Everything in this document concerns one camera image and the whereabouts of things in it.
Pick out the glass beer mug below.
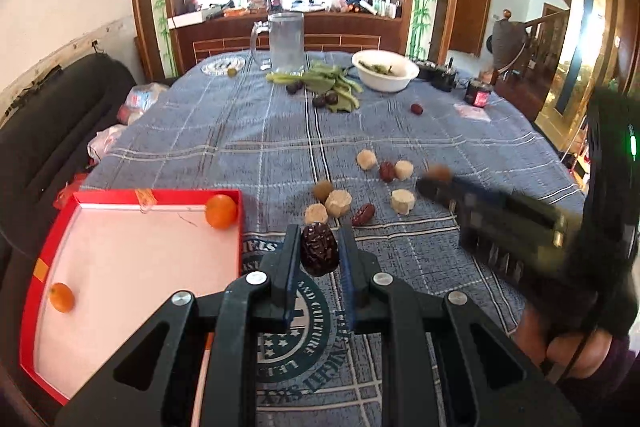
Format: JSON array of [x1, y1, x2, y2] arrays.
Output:
[[250, 12, 305, 74]]

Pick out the beige round cake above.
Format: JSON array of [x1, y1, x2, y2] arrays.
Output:
[[390, 188, 416, 216]]

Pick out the red plastic bag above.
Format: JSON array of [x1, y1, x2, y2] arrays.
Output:
[[53, 172, 89, 210]]

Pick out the green leafy vegetables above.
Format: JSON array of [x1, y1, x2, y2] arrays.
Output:
[[266, 62, 363, 113]]

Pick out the beige cake right of jujube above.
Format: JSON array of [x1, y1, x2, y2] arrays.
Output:
[[394, 160, 414, 181]]

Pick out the beige cake left of jujube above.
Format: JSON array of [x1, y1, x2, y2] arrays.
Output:
[[356, 150, 378, 171]]

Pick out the red shallow box tray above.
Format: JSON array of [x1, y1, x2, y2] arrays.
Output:
[[20, 190, 243, 404]]

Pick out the red jujube between cakes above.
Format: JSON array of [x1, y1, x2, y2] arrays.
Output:
[[378, 161, 396, 183]]

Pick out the white bowl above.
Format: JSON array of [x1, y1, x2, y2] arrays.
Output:
[[352, 50, 420, 93]]

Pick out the lone red jujube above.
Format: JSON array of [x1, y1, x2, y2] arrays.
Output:
[[410, 103, 424, 115]]

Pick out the black red electric device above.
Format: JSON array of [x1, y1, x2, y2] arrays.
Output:
[[464, 79, 494, 108]]

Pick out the black sofa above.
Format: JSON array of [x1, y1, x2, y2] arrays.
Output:
[[0, 52, 138, 258]]

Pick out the glossy red jujube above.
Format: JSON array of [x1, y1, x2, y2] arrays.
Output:
[[352, 202, 375, 227]]

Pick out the person's right hand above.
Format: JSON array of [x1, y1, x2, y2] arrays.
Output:
[[513, 305, 613, 379]]

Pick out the large orange mandarin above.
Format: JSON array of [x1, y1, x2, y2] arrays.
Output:
[[205, 194, 239, 230]]

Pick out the beige cake of jujube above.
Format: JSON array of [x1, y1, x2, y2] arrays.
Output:
[[356, 150, 378, 171], [394, 160, 414, 181]]

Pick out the small orange kumquat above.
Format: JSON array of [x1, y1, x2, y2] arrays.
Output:
[[49, 283, 75, 313]]

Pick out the brown wooden door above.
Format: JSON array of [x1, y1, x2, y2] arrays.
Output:
[[449, 0, 491, 57]]

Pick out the wrinkled dark red date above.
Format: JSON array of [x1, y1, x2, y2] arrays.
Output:
[[300, 222, 340, 277]]

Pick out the brown round longan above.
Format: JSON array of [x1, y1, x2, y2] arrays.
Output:
[[425, 164, 452, 183]]

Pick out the blue plaid tablecloth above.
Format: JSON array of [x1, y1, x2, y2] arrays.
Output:
[[79, 50, 586, 427]]

